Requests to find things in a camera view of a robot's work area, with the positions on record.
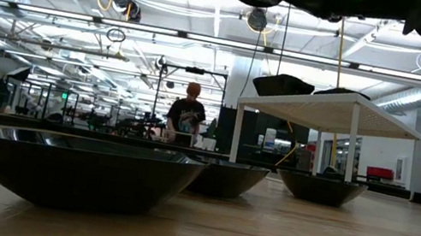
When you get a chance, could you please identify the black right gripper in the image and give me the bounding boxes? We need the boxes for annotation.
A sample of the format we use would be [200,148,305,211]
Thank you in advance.
[285,0,415,36]

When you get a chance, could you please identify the black square footed tray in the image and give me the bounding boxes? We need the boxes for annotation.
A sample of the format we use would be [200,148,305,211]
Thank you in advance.
[313,82,372,105]

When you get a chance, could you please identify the black leaf-shaped mini plate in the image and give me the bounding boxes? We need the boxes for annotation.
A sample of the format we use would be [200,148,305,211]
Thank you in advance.
[148,146,272,207]
[0,122,211,234]
[272,168,369,214]

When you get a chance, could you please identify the white perforated metal rack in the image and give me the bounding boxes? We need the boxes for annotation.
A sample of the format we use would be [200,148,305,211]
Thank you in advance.
[225,74,421,201]

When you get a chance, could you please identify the white building column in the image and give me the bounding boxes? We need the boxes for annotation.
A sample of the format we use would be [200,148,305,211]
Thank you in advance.
[223,54,266,114]

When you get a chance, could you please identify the black cabinet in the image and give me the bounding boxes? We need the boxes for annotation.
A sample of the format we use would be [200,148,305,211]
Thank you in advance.
[210,104,313,173]

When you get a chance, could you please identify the red box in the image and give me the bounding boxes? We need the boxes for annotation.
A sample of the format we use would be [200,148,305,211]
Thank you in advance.
[365,165,396,182]

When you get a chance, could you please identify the person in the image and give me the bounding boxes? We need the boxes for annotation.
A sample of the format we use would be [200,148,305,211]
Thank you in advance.
[162,78,213,149]

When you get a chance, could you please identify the small plant in white pot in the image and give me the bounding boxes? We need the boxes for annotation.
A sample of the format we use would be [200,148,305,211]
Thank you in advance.
[196,115,222,153]

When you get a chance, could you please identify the long ceiling light strip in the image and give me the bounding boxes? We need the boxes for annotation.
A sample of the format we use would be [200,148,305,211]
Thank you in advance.
[0,0,421,82]

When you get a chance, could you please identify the black hanging cable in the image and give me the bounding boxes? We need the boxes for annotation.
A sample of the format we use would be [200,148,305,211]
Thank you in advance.
[270,1,294,99]

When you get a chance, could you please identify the black camera rig frame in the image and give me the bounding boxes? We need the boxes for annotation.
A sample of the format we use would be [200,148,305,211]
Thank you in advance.
[148,60,230,138]

